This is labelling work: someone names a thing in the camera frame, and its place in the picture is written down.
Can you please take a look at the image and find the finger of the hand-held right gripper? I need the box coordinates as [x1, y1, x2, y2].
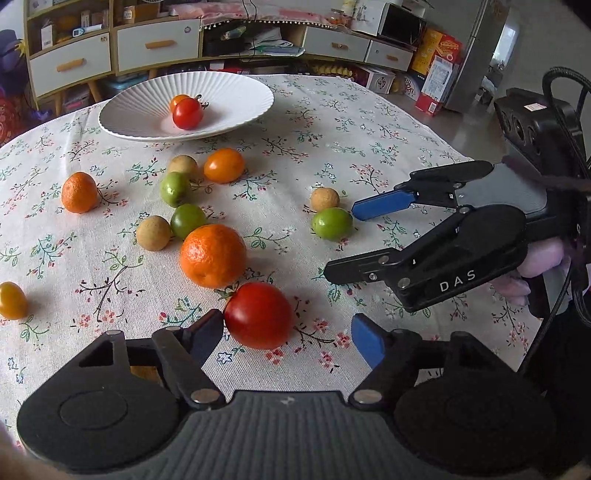
[352, 161, 495, 221]
[323, 208, 468, 296]

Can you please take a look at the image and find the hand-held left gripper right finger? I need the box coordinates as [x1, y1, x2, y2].
[348, 313, 502, 408]

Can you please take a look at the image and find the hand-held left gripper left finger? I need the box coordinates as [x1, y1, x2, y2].
[78, 308, 225, 403]

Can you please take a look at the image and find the green jujube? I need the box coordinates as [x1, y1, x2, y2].
[160, 172, 192, 208]
[170, 203, 207, 240]
[311, 207, 354, 241]

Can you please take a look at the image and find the tan longan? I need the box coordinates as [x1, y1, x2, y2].
[136, 215, 172, 252]
[310, 186, 341, 214]
[167, 155, 198, 181]

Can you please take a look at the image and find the large orange mandarin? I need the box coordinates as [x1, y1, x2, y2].
[180, 224, 247, 289]

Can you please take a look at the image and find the white ribbed plate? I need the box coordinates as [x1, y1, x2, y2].
[98, 71, 275, 141]

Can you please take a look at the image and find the person's right hand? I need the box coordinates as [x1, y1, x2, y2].
[502, 240, 573, 306]

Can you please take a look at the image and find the red white box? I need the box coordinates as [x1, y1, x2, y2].
[414, 88, 444, 116]

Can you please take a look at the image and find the white carton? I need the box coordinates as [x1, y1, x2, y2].
[365, 67, 398, 95]

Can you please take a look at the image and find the white blue box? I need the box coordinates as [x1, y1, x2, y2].
[422, 55, 460, 104]

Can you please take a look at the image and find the grey refrigerator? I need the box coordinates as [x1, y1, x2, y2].
[444, 0, 509, 114]

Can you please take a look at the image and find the orange red carton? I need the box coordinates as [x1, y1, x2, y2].
[410, 28, 462, 77]

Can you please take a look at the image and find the black microwave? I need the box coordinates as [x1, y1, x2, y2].
[378, 2, 428, 47]

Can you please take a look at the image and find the small orange mandarin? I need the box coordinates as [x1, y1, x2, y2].
[61, 172, 99, 214]

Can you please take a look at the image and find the person's dark clothing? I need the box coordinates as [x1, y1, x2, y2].
[522, 295, 591, 467]

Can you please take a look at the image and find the yellow cherry tomato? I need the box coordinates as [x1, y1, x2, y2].
[0, 281, 29, 320]

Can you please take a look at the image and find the white drawer cabinet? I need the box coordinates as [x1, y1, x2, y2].
[113, 0, 415, 80]

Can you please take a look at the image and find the red tomato with stem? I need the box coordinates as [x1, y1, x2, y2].
[172, 95, 209, 130]

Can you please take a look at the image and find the pink tasselled cloth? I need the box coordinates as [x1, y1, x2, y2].
[178, 0, 384, 33]

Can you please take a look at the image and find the clear plastic storage box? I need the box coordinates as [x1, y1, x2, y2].
[98, 74, 149, 100]

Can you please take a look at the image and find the red printed bag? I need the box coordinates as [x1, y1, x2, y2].
[0, 92, 31, 146]

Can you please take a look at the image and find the purple plush toy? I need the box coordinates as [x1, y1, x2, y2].
[0, 28, 28, 93]

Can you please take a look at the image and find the tall wooden shelf cabinet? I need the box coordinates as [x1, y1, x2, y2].
[24, 0, 115, 116]

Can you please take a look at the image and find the black cable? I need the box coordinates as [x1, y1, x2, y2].
[517, 66, 591, 374]

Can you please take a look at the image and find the white drawer orange handle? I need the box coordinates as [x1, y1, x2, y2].
[29, 44, 113, 99]
[115, 18, 202, 73]
[302, 27, 371, 63]
[366, 41, 414, 72]

